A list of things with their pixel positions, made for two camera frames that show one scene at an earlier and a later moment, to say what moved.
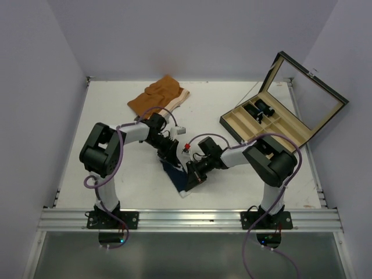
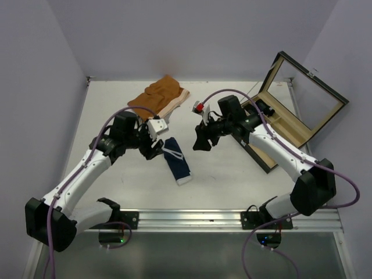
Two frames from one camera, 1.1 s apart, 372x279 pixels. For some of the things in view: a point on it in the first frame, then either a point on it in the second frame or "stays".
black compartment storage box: x=292 y=100 stays
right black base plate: x=272 y=220 stays
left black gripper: x=170 y=152 to x=149 y=151
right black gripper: x=194 y=177 to x=203 y=133
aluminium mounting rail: x=61 y=220 stays
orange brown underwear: x=160 y=97 stays
